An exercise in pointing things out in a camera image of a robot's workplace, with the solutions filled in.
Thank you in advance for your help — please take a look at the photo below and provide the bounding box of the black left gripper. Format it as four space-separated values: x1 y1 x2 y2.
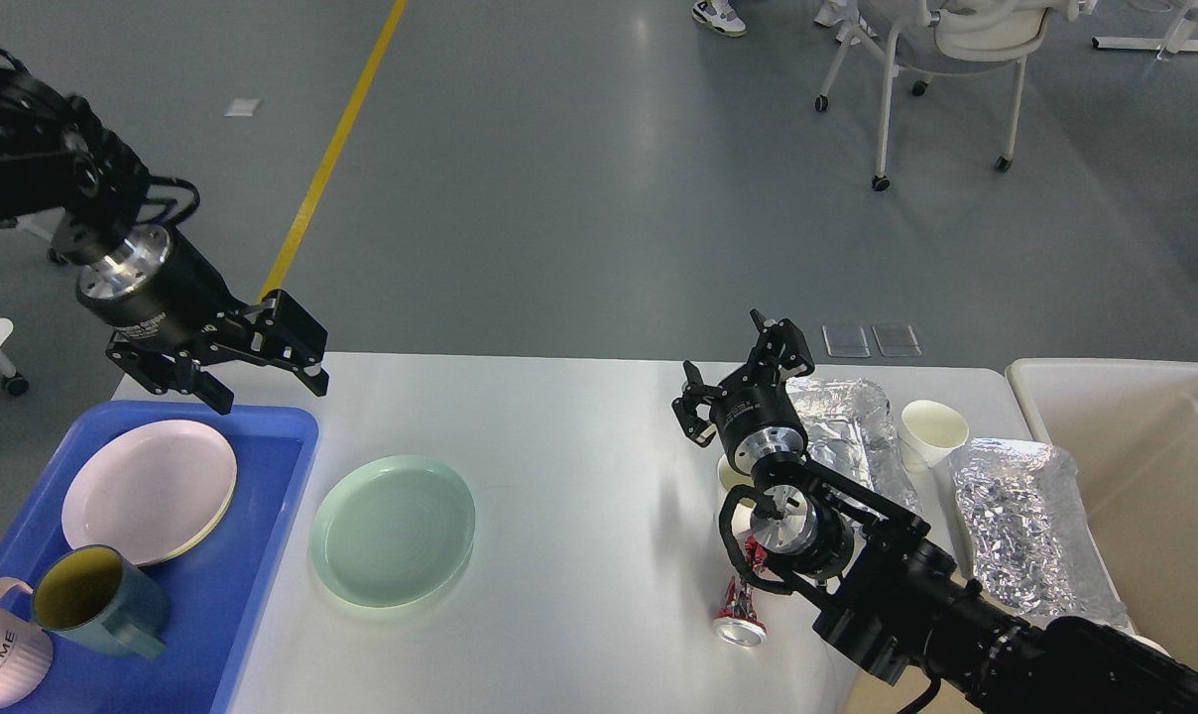
75 225 329 415

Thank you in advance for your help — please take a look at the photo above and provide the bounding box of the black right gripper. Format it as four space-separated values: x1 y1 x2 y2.
672 310 816 476

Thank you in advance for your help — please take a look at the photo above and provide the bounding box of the light green plate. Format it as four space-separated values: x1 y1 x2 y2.
308 455 477 609

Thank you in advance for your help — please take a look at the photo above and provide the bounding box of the teal mug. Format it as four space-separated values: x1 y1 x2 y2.
32 545 173 659

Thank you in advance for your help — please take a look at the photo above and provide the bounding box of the white paper cup under arm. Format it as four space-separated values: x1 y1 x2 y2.
716 455 755 543

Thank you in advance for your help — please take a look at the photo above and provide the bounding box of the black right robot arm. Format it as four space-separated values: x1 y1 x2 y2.
672 310 1198 713

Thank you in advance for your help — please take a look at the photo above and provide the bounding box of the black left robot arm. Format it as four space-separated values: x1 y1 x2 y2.
0 49 329 415

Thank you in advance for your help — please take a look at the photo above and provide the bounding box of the floor socket cover left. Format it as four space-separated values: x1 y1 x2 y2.
821 322 872 361

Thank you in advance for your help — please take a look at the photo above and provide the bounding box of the floor socket cover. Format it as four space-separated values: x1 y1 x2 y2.
872 322 922 358
821 322 872 361

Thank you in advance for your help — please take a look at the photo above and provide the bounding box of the pink plate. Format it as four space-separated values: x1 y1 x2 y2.
60 419 238 565

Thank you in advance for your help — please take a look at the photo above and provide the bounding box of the floor socket cover right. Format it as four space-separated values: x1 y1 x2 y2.
872 322 922 358

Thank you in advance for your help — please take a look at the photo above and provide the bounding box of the white paper cup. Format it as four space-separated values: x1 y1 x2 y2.
899 401 970 473

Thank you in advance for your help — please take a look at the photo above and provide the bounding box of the white chair leg with caster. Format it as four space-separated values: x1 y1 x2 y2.
14 214 69 267

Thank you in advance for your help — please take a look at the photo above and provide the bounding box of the crushed red soda can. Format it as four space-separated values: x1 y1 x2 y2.
712 532 768 648

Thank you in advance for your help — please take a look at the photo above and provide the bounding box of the blue plastic tray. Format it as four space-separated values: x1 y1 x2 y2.
0 401 319 713

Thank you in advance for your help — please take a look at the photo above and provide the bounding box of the crumpled aluminium foil tray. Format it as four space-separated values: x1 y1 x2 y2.
946 438 1133 630

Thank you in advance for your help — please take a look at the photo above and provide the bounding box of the pink HOME mug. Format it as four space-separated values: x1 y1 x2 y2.
0 577 54 709

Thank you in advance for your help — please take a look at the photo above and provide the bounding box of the white sneaker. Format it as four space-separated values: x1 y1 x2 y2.
690 0 748 38

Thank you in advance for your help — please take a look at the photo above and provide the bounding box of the white office chair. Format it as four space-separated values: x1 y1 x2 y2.
815 1 1095 190

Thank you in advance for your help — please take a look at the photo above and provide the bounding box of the beige plastic bin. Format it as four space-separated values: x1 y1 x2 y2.
1008 358 1198 668

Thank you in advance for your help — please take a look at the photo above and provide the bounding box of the white frame base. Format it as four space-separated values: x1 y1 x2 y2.
1090 1 1198 60

